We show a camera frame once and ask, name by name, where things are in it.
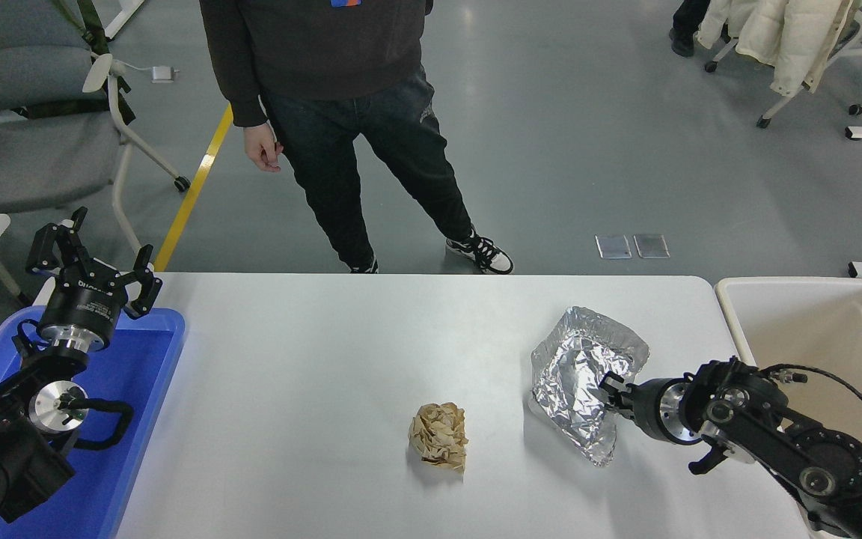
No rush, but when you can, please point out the blue plastic tray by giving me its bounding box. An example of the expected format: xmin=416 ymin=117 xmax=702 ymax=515
xmin=0 ymin=307 xmax=186 ymax=539

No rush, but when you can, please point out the silver foil tray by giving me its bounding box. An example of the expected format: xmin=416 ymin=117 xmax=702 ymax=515
xmin=530 ymin=305 xmax=650 ymax=468

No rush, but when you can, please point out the tan paper ball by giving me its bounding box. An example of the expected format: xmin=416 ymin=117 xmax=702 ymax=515
xmin=409 ymin=403 xmax=470 ymax=474

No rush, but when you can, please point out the person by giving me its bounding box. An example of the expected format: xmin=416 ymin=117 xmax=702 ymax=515
xmin=199 ymin=0 xmax=514 ymax=275
xmin=669 ymin=0 xmax=713 ymax=58

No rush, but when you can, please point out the white desk leg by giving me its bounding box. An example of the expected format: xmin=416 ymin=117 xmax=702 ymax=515
xmin=106 ymin=0 xmax=146 ymax=40

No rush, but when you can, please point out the grey office chair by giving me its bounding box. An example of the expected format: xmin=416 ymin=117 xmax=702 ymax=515
xmin=0 ymin=0 xmax=192 ymax=255

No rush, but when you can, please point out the cream white jacket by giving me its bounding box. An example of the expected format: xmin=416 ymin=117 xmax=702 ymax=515
xmin=697 ymin=0 xmax=862 ymax=97

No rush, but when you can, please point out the large pale plastic bin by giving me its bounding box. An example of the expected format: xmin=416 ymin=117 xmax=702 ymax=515
xmin=714 ymin=275 xmax=862 ymax=539

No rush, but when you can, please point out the person's right hand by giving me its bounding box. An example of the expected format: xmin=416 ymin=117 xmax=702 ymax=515
xmin=242 ymin=121 xmax=284 ymax=174

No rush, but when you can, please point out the dark green strap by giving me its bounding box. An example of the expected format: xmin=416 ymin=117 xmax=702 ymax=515
xmin=19 ymin=0 xmax=137 ymax=126

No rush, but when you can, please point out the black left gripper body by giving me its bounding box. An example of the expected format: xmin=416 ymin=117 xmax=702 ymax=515
xmin=37 ymin=262 xmax=129 ymax=348

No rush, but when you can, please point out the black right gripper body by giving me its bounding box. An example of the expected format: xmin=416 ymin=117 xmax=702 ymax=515
xmin=628 ymin=378 xmax=676 ymax=443

